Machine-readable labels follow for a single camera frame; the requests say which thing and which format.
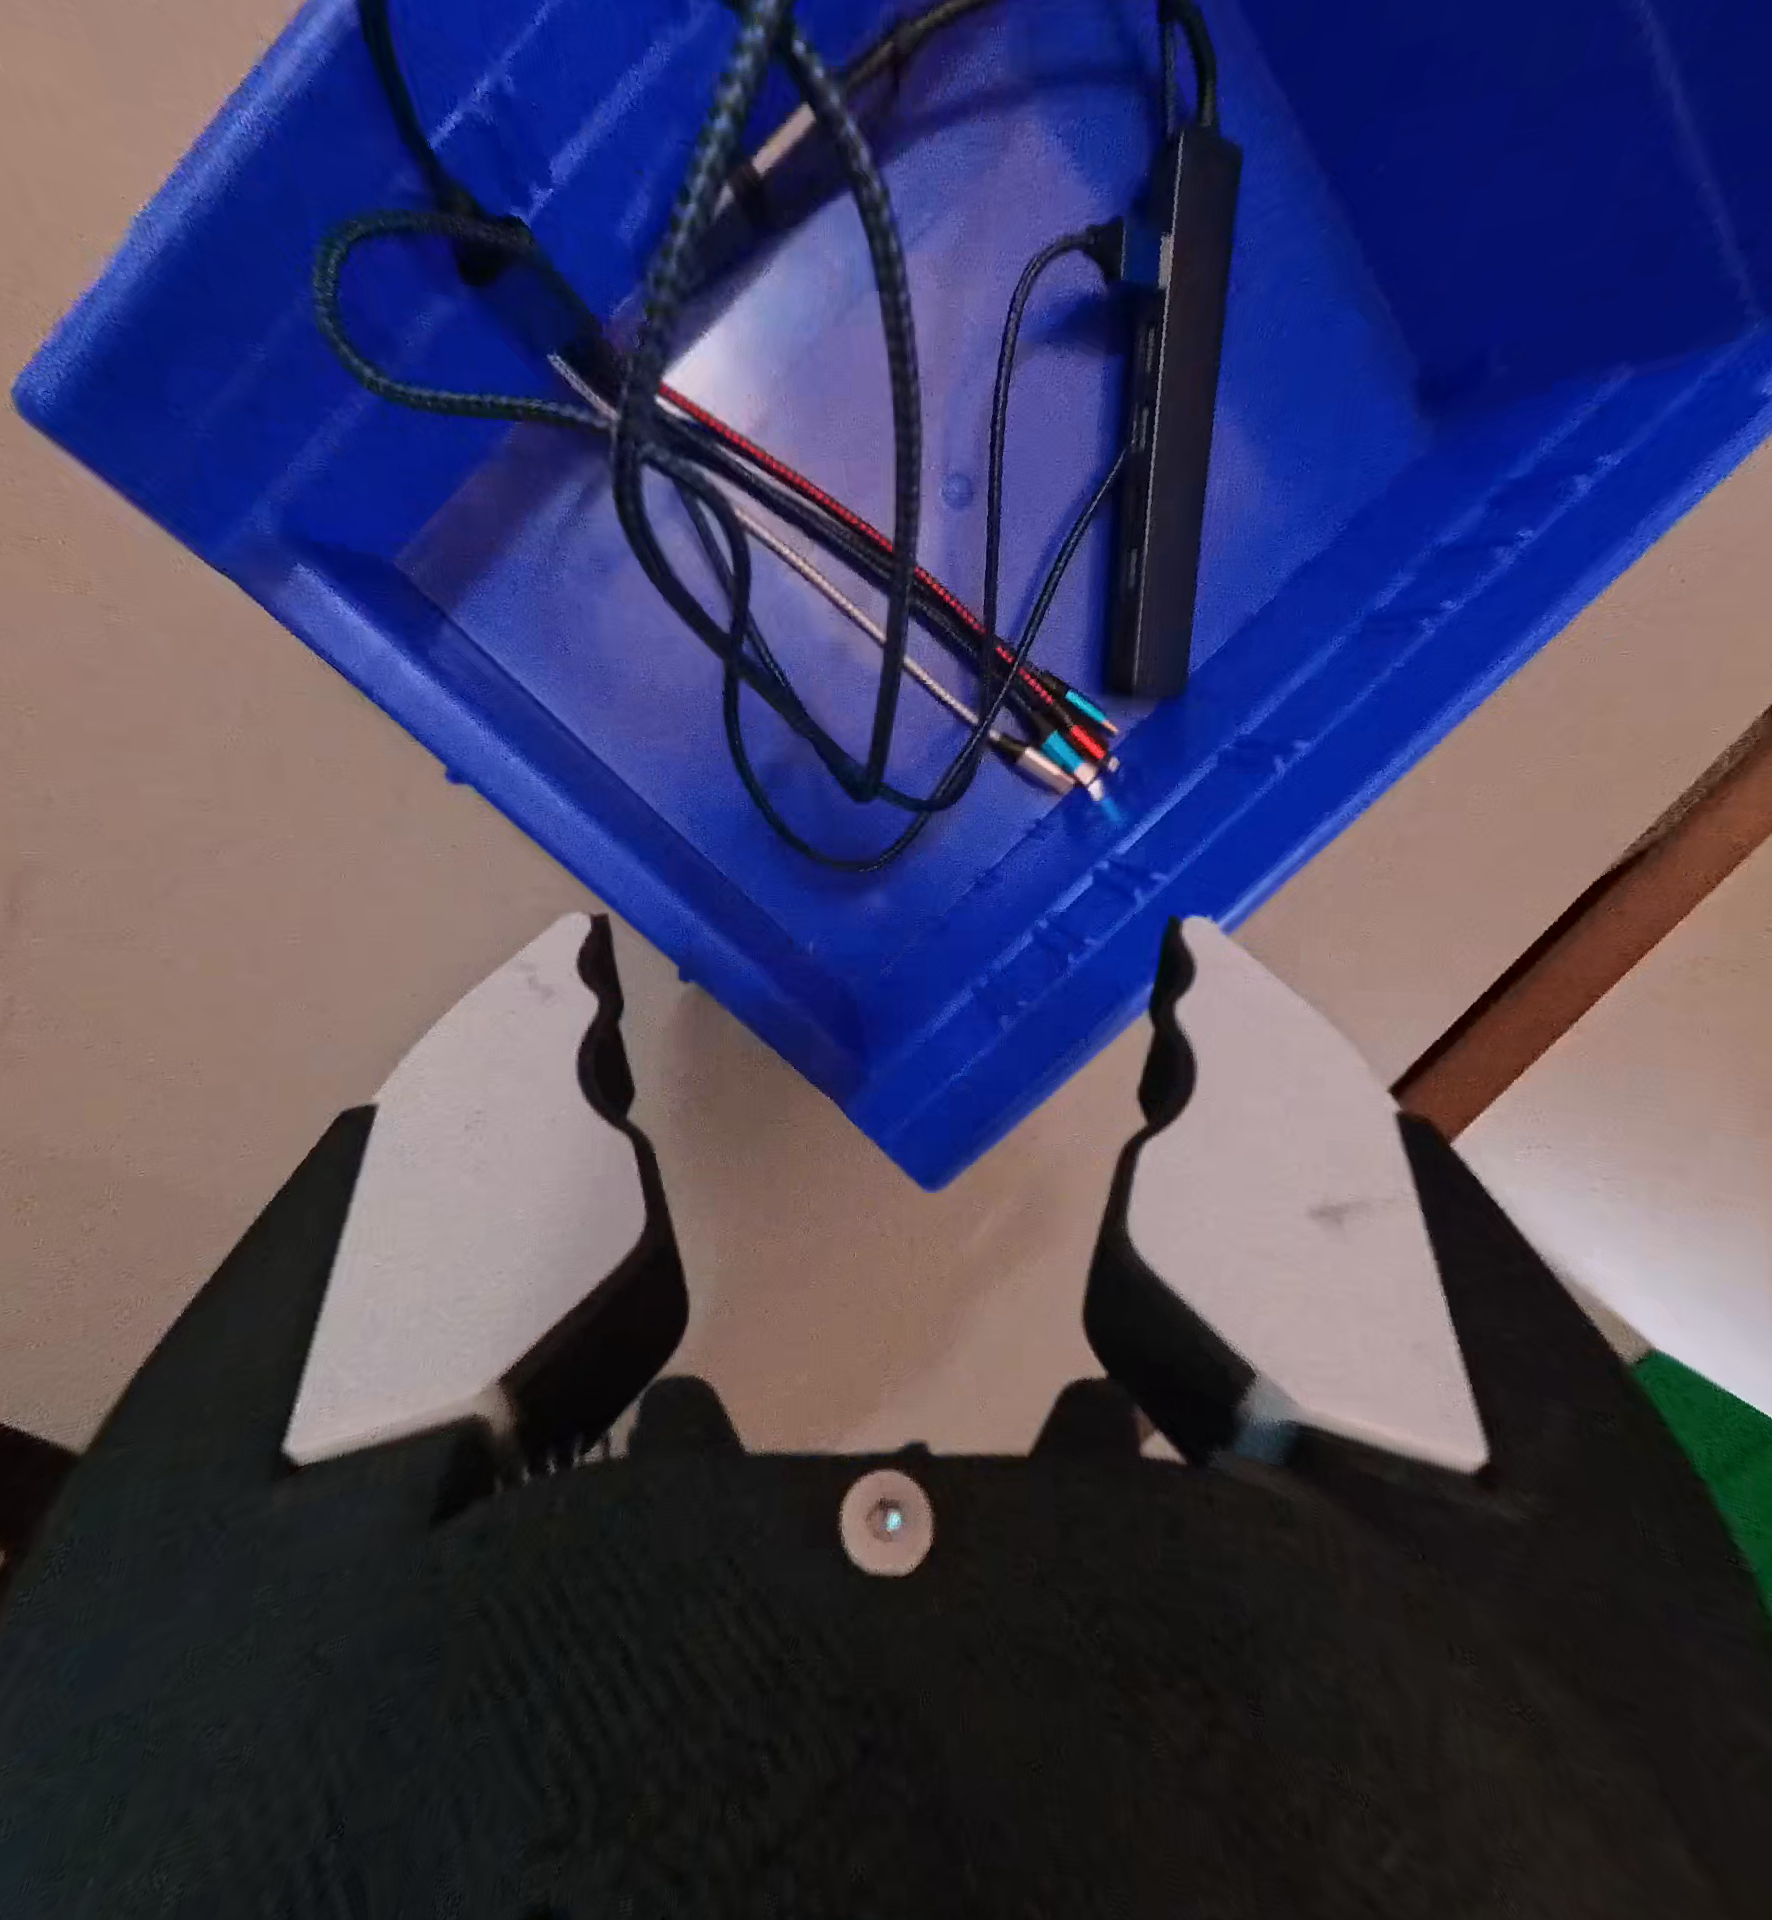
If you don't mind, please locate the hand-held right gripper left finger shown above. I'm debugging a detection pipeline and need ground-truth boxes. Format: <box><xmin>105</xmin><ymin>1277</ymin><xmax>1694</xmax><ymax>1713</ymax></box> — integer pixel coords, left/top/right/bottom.
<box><xmin>281</xmin><ymin>909</ymin><xmax>690</xmax><ymax>1485</ymax></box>

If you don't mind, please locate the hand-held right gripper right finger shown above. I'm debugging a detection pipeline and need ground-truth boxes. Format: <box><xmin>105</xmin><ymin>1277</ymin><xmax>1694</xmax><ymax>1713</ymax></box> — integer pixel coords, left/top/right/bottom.
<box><xmin>1082</xmin><ymin>918</ymin><xmax>1488</xmax><ymax>1485</ymax></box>

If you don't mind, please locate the slim grey USB hub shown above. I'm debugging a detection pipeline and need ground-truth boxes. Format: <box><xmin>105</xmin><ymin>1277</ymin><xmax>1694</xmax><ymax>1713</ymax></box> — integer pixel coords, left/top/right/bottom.
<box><xmin>1109</xmin><ymin>130</ymin><xmax>1247</xmax><ymax>702</ymax></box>

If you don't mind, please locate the braided multi-head charging cable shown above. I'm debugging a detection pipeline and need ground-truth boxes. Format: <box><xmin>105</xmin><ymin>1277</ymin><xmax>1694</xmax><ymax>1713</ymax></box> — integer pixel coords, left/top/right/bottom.
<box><xmin>311</xmin><ymin>0</ymin><xmax>1129</xmax><ymax>825</ymax></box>

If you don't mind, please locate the blue plastic bin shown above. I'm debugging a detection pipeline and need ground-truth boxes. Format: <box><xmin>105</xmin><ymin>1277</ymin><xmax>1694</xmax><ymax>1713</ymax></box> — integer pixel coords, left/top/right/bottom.
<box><xmin>15</xmin><ymin>0</ymin><xmax>1772</xmax><ymax>1198</ymax></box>

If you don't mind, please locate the green plastic bin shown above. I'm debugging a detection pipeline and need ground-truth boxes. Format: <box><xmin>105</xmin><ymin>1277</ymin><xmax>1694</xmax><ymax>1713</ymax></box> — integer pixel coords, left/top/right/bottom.
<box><xmin>1633</xmin><ymin>1346</ymin><xmax>1772</xmax><ymax>1793</ymax></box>

